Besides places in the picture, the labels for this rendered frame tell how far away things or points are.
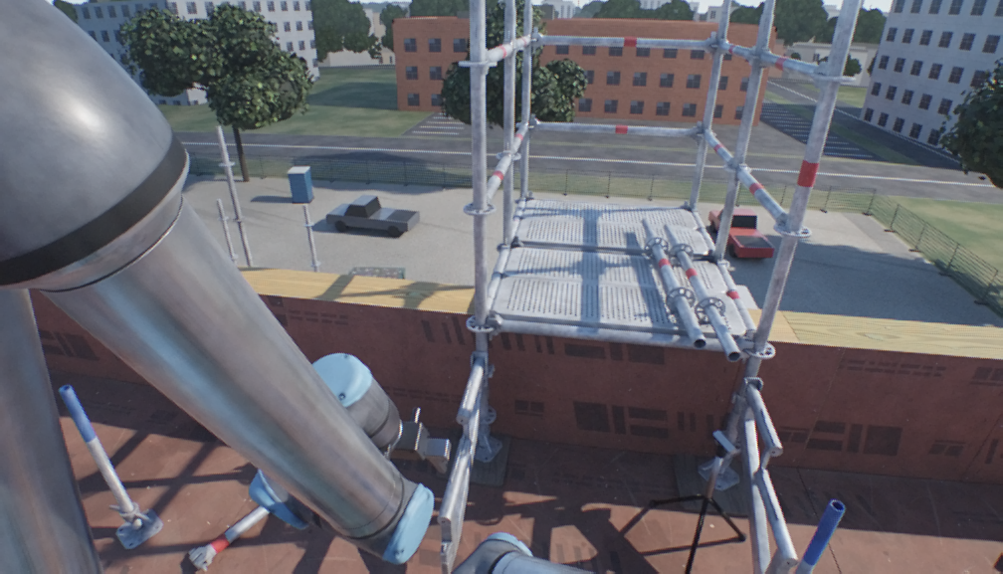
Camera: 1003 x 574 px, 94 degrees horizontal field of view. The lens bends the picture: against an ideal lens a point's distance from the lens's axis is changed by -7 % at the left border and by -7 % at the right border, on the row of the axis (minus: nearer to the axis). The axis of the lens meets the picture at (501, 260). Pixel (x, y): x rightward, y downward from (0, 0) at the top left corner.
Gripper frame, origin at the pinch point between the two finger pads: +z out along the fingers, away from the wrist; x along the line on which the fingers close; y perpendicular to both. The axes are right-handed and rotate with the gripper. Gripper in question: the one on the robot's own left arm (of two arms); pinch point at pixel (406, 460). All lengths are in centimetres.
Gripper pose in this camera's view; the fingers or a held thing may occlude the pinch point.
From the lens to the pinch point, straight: 101.5
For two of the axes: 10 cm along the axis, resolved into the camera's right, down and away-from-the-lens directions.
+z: 1.7, 6.4, 7.5
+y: 1.1, -7.7, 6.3
